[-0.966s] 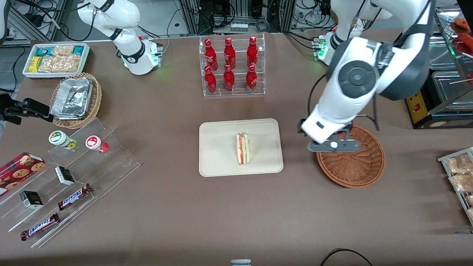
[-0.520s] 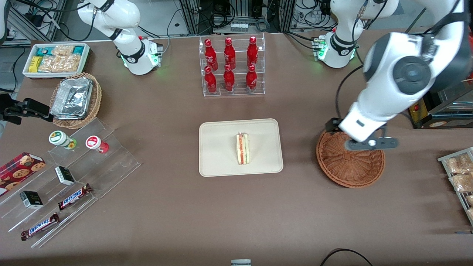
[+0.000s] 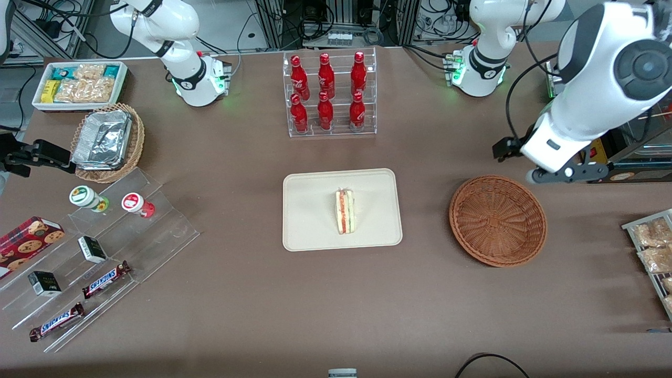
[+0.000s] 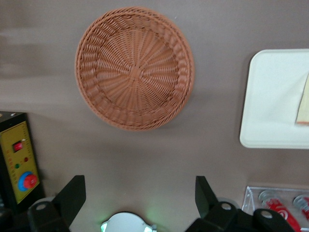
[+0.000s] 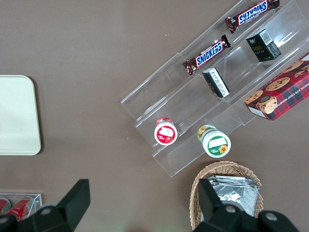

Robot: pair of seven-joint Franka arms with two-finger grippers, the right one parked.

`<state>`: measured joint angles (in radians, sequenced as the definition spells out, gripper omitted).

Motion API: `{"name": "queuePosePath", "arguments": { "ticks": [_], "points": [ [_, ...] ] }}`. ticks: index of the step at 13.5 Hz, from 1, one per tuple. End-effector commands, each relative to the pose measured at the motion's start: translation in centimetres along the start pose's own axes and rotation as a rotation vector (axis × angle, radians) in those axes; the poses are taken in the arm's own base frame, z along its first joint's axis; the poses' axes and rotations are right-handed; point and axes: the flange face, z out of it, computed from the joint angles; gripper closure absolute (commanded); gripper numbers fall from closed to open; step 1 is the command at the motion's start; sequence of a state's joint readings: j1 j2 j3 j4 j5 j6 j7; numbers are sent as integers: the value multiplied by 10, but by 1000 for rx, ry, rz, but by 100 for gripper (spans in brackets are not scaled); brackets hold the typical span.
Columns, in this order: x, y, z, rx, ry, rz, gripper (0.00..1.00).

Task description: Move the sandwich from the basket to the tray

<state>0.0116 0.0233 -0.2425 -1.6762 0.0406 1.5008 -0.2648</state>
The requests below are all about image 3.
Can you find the light tan wicker basket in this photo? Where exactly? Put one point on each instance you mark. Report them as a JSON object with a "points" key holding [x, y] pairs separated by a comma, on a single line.
{"points": [[136, 142]]}

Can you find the aluminium frame structure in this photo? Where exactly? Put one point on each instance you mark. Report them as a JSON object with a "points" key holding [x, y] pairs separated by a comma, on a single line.
{"points": [[336, 10]]}

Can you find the white power strip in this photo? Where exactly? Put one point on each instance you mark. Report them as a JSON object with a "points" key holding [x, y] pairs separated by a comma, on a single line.
{"points": [[339, 38]]}

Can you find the stack of foil trays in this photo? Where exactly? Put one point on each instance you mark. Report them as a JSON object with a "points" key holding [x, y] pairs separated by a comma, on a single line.
{"points": [[102, 139]]}

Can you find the triangular sandwich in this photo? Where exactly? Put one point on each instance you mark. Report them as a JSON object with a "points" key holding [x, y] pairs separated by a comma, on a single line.
{"points": [[345, 212]]}

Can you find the clear bagged pastry pack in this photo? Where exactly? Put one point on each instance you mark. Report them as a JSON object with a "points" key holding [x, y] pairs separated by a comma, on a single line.
{"points": [[657, 259], [668, 303], [667, 284], [653, 232]]}

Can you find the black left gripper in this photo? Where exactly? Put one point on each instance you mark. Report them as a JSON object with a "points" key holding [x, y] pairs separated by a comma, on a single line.
{"points": [[507, 146]]}

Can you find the brown round wicker basket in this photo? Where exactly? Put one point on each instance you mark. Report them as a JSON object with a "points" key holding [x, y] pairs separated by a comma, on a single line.
{"points": [[496, 220]]}

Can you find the small dark flat object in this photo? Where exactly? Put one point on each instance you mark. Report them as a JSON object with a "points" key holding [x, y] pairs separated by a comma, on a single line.
{"points": [[659, 331]]}

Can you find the white rectangular snack bin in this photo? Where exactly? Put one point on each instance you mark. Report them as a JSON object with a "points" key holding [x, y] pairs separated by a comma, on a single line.
{"points": [[79, 106]]}

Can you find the small grey device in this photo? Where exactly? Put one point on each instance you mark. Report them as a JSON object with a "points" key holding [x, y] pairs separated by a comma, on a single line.
{"points": [[342, 373]]}

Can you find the clear acrylic stepped shelf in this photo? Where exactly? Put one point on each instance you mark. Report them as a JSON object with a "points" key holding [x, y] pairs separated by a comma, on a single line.
{"points": [[157, 231]]}

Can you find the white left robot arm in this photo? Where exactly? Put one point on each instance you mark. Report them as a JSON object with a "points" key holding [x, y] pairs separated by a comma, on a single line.
{"points": [[593, 79]]}

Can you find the red Coca-Cola bottle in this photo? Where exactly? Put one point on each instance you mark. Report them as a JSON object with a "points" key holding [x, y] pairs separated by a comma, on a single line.
{"points": [[325, 114], [357, 114], [326, 76], [358, 73], [298, 76], [299, 116]]}

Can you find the red lid yogurt cup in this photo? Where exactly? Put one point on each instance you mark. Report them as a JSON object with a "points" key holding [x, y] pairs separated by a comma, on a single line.
{"points": [[134, 202]]}

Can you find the clear acrylic bottle rack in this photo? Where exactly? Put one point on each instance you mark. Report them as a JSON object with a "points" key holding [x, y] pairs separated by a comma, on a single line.
{"points": [[338, 126]]}

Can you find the teal snack packet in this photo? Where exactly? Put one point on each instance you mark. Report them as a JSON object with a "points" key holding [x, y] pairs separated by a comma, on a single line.
{"points": [[111, 71], [61, 72]]}

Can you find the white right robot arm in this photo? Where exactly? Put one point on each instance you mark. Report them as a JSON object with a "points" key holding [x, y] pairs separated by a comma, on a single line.
{"points": [[178, 26]]}

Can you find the small black box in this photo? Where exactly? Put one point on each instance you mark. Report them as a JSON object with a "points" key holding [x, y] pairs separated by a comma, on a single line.
{"points": [[92, 250], [44, 284]]}

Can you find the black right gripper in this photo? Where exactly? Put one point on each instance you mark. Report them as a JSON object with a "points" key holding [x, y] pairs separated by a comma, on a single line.
{"points": [[32, 155]]}

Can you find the red tartan cookie box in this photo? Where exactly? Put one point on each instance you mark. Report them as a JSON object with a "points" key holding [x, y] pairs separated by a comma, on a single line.
{"points": [[26, 244]]}

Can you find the beige rectangular tray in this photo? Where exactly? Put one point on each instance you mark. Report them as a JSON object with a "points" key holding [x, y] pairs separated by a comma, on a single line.
{"points": [[310, 210]]}

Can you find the Snickers chocolate bar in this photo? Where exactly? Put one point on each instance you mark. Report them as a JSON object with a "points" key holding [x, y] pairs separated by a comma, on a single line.
{"points": [[105, 280], [56, 322]]}

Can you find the green lid yogurt cup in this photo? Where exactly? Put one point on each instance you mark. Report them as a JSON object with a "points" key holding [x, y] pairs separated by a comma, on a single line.
{"points": [[84, 196]]}

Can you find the clear cracker pack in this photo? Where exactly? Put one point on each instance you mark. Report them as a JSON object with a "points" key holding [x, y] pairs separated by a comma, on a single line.
{"points": [[89, 71], [86, 90]]}

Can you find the yellow snack packet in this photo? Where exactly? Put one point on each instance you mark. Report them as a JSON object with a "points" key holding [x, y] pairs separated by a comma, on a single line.
{"points": [[49, 91]]}

